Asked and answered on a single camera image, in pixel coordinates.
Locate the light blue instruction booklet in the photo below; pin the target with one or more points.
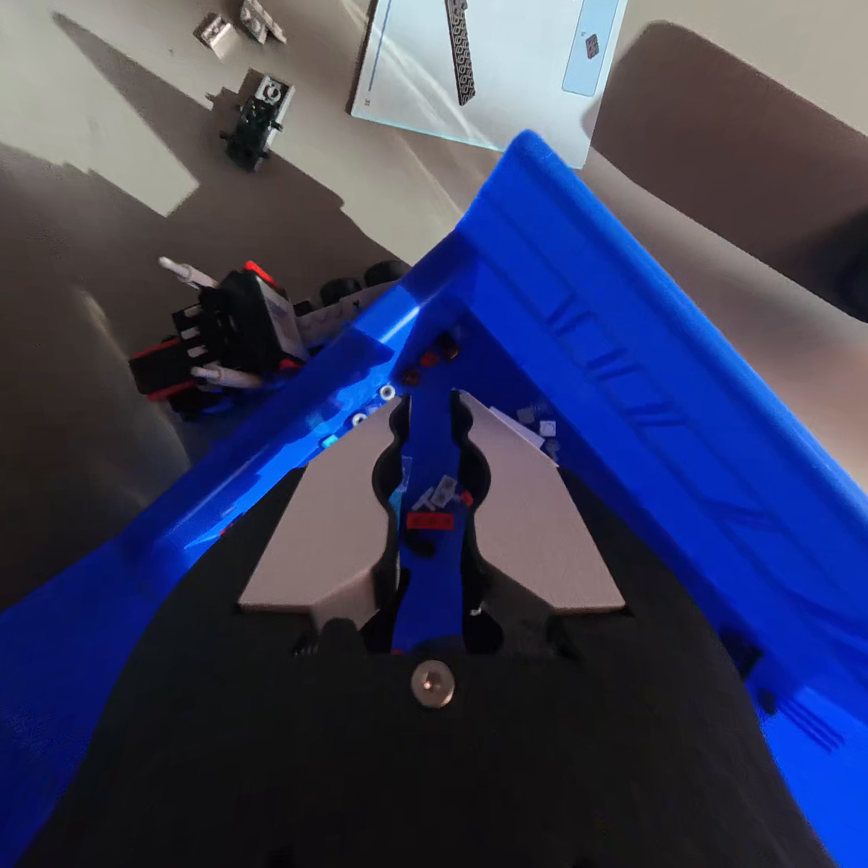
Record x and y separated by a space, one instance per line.
508 68

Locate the grey bracket brick plate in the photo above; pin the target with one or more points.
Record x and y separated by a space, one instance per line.
261 20

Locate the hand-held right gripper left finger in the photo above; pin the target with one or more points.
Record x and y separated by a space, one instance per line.
325 536

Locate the grey desk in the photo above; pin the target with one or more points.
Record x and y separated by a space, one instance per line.
102 102

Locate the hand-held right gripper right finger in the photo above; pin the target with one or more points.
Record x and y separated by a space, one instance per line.
536 536

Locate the black red toy brick truck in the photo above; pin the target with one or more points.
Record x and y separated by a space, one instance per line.
237 332

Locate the pile of loose toy bricks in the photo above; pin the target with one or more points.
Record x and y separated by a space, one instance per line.
442 492

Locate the blue plastic bin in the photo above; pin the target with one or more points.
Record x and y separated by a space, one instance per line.
610 325

